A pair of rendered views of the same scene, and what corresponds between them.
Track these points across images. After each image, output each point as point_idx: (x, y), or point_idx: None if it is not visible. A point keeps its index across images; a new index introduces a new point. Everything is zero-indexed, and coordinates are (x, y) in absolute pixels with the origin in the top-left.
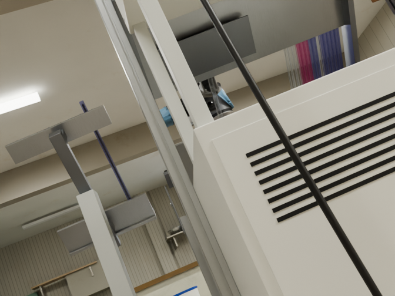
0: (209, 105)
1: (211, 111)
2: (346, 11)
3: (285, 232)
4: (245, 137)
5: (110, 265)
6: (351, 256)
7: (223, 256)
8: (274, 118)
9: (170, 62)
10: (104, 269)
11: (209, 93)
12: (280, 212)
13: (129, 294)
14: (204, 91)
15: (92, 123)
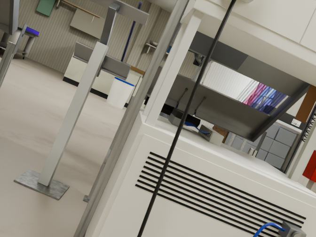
0: (197, 62)
1: (195, 65)
2: (297, 94)
3: (133, 191)
4: (157, 146)
5: (82, 87)
6: (142, 224)
7: (121, 149)
8: (170, 154)
9: (162, 86)
10: (78, 86)
11: (200, 61)
12: (139, 183)
13: (79, 107)
14: (198, 58)
15: (136, 16)
